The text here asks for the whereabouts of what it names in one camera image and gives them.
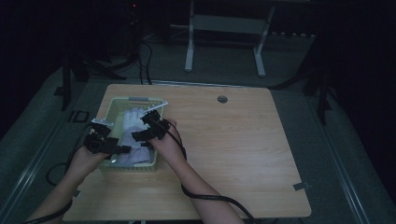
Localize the purple glove with grey palm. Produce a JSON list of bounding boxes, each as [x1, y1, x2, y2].
[[116, 146, 154, 166]]

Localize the black floor cable loop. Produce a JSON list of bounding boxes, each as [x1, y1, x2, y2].
[[45, 161, 69, 188]]

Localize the black hanging cables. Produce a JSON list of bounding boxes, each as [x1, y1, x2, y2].
[[137, 39, 154, 86]]

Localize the pale green plastic basket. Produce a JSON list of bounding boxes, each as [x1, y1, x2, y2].
[[98, 96, 166, 173]]

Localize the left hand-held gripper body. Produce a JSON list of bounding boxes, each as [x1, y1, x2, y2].
[[83, 118, 120, 156]]

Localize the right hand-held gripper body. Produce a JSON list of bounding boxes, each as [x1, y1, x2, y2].
[[140, 100, 172, 142]]

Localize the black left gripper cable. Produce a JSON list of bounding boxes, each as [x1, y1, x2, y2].
[[21, 123, 96, 224]]

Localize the black tripod stand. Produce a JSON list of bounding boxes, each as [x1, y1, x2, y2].
[[53, 46, 139, 112], [270, 31, 335, 126]]

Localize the person's left hand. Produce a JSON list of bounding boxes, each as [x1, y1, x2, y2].
[[65, 144, 110, 182]]

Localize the person's right hand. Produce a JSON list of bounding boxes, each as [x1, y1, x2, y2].
[[147, 119, 189, 166]]

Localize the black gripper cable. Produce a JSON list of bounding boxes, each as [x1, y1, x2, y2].
[[151, 118, 260, 224], [21, 123, 96, 224]]

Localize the white metal stand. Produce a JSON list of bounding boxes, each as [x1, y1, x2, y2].
[[169, 0, 277, 78]]

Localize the dark device with red light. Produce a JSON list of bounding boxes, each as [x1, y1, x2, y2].
[[127, 0, 142, 27]]

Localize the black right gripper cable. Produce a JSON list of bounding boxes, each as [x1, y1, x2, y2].
[[151, 118, 260, 224]]

